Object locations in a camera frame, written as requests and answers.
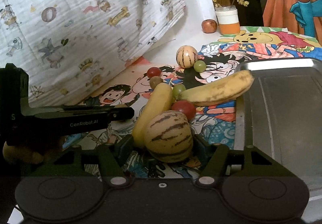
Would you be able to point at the orange dress lady painting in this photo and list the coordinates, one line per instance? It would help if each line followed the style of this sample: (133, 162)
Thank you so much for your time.
(298, 16)

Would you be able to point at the spotted yellow banana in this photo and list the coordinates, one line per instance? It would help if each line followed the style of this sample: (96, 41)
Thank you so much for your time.
(220, 91)

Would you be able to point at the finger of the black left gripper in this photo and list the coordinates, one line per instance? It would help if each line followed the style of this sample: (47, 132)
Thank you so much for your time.
(65, 120)

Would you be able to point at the red cherry tomato front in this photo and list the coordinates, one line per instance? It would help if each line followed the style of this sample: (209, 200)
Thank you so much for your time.
(185, 107)

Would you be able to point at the person's left hand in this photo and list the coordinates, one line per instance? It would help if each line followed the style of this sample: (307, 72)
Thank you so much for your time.
(16, 154)

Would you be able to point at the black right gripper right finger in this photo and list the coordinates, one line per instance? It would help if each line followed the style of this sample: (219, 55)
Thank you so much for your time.
(216, 158)

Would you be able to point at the red apple by jar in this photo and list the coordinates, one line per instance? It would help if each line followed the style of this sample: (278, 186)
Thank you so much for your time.
(209, 26)

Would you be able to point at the metal tray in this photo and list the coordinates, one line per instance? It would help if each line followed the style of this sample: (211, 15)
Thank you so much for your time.
(281, 115)

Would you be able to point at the colourful cartoon drawing mat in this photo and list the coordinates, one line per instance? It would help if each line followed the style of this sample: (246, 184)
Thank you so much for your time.
(215, 123)

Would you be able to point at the brown kiwi fruit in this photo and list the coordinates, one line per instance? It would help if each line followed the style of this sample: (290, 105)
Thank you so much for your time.
(154, 81)

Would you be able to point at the red cherry tomato back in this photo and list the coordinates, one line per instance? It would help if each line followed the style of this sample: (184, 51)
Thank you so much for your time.
(153, 71)

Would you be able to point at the small striped pepino melon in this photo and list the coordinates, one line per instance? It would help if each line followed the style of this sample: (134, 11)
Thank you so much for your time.
(186, 56)

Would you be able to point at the red cherry tomato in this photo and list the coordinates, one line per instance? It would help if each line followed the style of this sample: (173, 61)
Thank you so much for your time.
(153, 71)
(185, 107)

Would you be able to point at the cartoon printed white cloth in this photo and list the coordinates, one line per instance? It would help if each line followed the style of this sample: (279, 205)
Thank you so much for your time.
(69, 48)

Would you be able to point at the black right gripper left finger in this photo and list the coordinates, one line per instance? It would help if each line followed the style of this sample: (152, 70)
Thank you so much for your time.
(110, 159)

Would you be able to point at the white orange glass jar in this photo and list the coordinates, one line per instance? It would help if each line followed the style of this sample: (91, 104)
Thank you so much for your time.
(228, 21)

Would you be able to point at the large striped pepino melon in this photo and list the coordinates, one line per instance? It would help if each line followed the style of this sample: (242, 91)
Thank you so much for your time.
(168, 137)

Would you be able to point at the green grape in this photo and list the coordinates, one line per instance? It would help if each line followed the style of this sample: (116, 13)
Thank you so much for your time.
(200, 66)
(177, 89)

